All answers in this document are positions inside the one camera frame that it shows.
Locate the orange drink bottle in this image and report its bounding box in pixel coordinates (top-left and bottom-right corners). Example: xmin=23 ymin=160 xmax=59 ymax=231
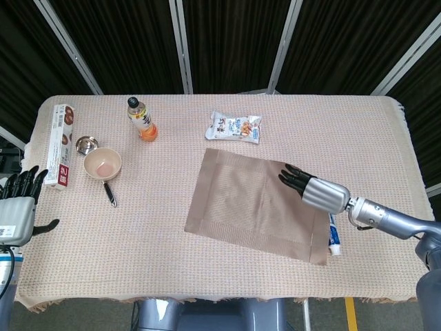
xmin=126 ymin=96 xmax=159 ymax=141

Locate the white snack bag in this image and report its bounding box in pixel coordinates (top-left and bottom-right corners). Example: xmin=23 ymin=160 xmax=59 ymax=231
xmin=205 ymin=110 xmax=263 ymax=146

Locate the white blue toothpaste tube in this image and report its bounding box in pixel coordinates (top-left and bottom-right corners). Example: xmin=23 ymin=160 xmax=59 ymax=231
xmin=325 ymin=212 xmax=344 ymax=257

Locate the long white red box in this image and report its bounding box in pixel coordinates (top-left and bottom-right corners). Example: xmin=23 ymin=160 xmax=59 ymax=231
xmin=43 ymin=104 xmax=77 ymax=189

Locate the steel ladle black handle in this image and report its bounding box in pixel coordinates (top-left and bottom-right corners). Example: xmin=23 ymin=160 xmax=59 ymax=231
xmin=75 ymin=136 xmax=118 ymax=208

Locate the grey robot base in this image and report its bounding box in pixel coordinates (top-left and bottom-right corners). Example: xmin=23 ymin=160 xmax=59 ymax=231
xmin=132 ymin=298 xmax=287 ymax=331

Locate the brown woven placemat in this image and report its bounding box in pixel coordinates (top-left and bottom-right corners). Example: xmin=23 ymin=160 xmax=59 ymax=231
xmin=184 ymin=148 xmax=329 ymax=266

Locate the pink beige woven tablecloth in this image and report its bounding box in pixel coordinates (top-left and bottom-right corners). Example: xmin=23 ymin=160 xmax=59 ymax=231
xmin=13 ymin=94 xmax=433 ymax=313

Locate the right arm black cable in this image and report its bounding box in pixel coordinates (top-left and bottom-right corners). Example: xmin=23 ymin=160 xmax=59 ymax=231
xmin=347 ymin=208 xmax=376 ymax=231

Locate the beige bowl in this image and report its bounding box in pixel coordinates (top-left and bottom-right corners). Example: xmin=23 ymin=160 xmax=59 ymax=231
xmin=83 ymin=147 xmax=123 ymax=181

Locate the black metal stand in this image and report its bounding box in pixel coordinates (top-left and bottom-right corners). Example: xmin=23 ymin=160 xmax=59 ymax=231
xmin=0 ymin=146 xmax=25 ymax=173

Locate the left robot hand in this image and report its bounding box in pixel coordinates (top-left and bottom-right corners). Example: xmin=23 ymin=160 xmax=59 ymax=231
xmin=0 ymin=165 xmax=60 ymax=248

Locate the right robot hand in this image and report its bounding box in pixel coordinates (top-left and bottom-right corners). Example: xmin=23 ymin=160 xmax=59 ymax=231
xmin=278 ymin=163 xmax=349 ymax=215

